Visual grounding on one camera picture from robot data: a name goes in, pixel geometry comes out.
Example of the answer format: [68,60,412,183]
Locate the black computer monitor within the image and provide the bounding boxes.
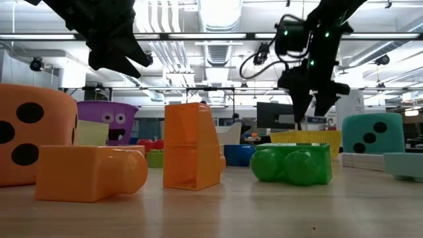
[256,101,296,130]

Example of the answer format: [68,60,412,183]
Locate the purple monster face bucket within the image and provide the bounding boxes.
[76,100,139,147]

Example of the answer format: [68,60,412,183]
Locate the teal foam dice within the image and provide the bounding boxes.
[341,112,406,155]

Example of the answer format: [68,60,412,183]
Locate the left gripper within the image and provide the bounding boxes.
[65,0,153,79]

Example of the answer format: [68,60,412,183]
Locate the silver ventilation duct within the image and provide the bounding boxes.
[196,0,245,106]

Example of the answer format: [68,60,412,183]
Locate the orange foam dice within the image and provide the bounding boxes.
[0,83,79,188]

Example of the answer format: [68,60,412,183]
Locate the long orange toy block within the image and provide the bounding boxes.
[35,144,149,204]

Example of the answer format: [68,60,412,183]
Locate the lime green toy block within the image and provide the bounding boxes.
[146,149,165,169]

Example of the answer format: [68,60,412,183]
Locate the short orange toy block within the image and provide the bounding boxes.
[163,102,227,192]

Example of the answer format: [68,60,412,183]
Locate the white plastic bin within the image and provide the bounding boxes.
[216,122,243,145]

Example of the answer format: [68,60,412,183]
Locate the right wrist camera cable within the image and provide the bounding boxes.
[239,19,282,81]

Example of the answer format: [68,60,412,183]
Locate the teal toy block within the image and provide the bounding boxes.
[383,152,423,183]

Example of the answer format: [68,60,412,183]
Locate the blue toy block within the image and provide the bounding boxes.
[223,143,257,167]

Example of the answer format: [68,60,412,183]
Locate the yellow plastic basket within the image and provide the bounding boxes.
[270,130,343,159]

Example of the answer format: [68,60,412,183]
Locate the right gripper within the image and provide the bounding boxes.
[278,62,350,123]

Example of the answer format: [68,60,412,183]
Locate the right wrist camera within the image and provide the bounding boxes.
[275,18,311,56]

